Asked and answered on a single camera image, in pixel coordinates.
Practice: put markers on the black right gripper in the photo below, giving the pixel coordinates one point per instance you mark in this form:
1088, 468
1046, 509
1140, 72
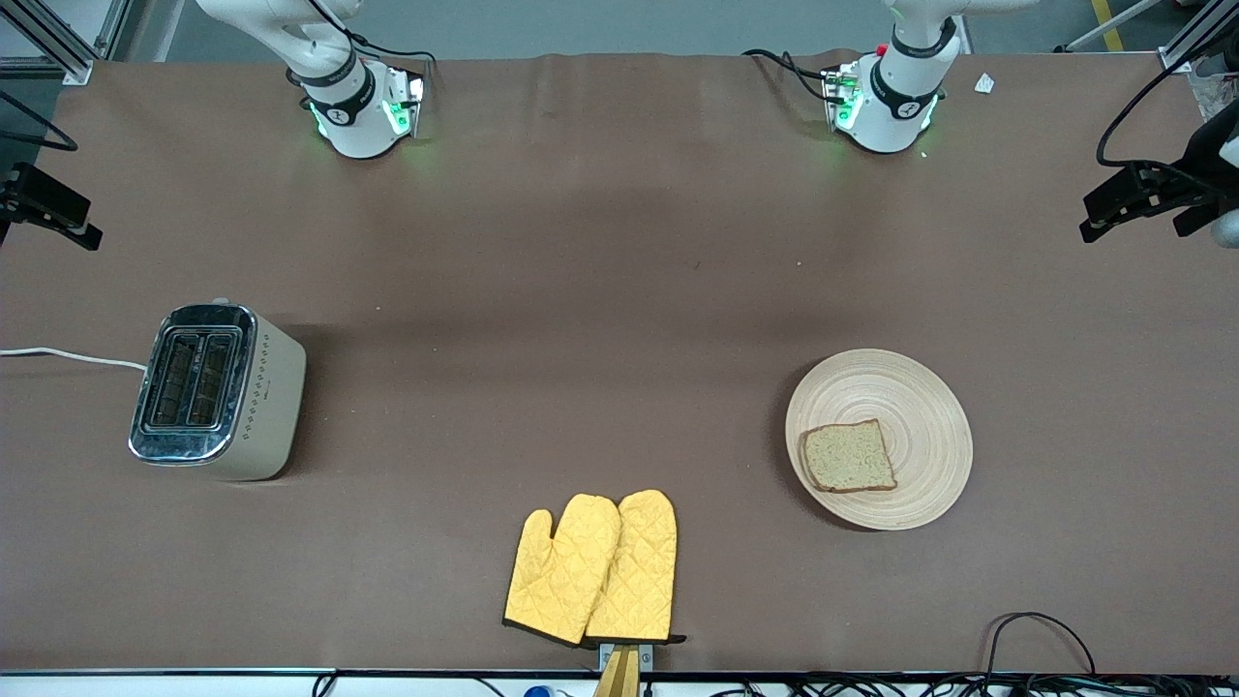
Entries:
39, 200

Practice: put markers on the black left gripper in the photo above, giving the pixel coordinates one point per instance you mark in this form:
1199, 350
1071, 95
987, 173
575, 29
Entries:
1203, 157

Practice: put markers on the round light wooden plate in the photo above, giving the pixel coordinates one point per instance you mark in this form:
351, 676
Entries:
920, 407

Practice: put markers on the brown bread toast slice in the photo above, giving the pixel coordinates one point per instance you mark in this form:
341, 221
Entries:
850, 457

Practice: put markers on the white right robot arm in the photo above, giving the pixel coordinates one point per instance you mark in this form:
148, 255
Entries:
353, 121

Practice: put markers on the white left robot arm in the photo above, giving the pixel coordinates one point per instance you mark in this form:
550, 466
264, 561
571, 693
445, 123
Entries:
891, 116

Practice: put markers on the white sneaker shoe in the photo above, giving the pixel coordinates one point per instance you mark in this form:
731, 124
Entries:
1220, 87

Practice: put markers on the small white paper scrap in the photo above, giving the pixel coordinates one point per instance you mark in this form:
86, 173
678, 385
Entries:
984, 83

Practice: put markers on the beige chrome two-slot toaster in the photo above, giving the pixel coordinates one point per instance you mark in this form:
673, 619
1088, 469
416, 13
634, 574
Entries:
266, 407

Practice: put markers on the brown table cover sheet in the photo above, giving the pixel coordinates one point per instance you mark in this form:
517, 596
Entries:
581, 290

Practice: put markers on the yellow quilted oven mitt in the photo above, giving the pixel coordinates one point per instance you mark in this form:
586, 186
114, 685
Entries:
561, 571
639, 571

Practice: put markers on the aluminium frame profile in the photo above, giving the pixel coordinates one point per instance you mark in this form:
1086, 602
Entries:
1195, 39
58, 48

